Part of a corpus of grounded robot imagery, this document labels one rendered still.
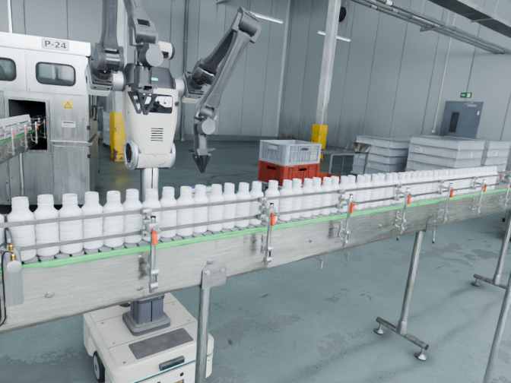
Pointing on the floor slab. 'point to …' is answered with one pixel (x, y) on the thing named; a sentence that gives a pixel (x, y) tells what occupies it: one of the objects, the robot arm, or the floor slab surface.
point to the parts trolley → (343, 156)
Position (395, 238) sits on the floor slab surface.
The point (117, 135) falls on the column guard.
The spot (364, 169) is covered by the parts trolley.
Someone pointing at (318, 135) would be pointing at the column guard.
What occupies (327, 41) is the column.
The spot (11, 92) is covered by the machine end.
